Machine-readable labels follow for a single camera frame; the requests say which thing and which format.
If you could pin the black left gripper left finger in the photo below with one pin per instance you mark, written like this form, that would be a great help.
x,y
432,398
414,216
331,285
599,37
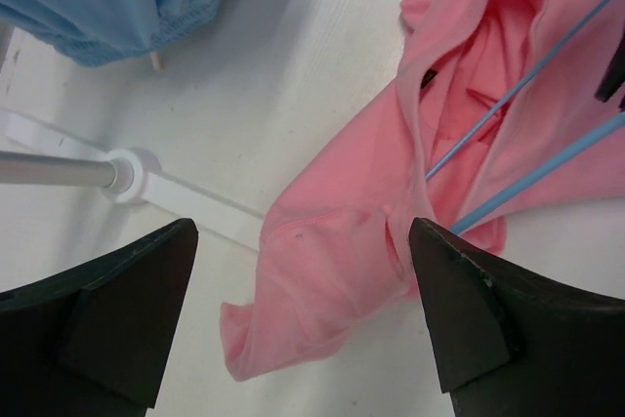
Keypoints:
x,y
95,340

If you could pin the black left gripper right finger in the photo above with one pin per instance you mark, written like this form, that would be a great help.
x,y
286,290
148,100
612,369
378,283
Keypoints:
x,y
510,342

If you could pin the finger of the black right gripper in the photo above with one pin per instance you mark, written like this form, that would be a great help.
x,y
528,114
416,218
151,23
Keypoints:
x,y
614,75

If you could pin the blue wire hanger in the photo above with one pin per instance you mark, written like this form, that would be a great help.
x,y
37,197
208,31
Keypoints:
x,y
548,141

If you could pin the pink t shirt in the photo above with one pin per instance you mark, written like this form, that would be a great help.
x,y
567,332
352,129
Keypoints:
x,y
334,246

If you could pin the white metal clothes rack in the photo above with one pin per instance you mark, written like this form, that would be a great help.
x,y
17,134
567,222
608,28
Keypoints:
x,y
126,176

